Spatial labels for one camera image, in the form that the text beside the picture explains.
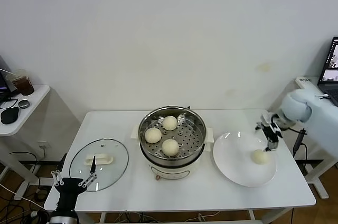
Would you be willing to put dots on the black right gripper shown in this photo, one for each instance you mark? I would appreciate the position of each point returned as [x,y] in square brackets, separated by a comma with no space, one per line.
[271,135]

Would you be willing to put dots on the white side table with cup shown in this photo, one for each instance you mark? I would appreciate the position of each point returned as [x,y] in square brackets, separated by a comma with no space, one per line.
[35,94]

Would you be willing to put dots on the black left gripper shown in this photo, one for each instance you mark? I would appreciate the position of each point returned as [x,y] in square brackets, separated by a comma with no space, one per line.
[68,185]

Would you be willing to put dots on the white drinking straw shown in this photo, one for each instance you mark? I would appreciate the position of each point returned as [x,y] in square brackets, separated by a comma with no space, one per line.
[6,71]

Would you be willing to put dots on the plastic cup of iced coffee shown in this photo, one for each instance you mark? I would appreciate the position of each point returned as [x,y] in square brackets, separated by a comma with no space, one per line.
[23,85]

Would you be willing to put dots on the black computer mouse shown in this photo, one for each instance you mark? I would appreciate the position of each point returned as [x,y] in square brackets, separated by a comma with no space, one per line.
[10,115]

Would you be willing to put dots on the white round plate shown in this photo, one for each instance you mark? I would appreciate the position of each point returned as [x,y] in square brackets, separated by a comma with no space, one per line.
[232,166]

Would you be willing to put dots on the cream electric cooker base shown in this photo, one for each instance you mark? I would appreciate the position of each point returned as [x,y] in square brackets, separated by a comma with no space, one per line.
[171,172]

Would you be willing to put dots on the white wall socket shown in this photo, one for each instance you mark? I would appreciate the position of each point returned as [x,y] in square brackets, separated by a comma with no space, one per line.
[43,144]

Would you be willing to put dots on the white floor power strip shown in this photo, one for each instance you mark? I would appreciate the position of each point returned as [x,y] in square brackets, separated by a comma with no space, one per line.
[33,214]

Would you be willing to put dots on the stainless steel steamer basket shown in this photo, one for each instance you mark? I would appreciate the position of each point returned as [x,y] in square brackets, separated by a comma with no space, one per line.
[190,139]

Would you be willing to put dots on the white steamed baozi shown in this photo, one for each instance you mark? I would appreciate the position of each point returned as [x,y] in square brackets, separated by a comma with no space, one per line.
[169,123]
[170,148]
[152,135]
[260,157]

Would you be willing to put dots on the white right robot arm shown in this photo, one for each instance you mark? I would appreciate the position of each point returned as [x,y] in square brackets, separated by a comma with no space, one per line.
[324,121]

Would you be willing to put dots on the small round grey tin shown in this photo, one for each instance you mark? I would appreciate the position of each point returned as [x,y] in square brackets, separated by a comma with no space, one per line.
[23,103]

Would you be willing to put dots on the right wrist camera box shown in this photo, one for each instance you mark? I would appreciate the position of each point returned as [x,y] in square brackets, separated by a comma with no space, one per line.
[266,117]

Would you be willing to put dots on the dark laptop beside coffee cup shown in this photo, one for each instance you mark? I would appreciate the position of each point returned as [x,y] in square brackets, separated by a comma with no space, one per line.
[4,84]

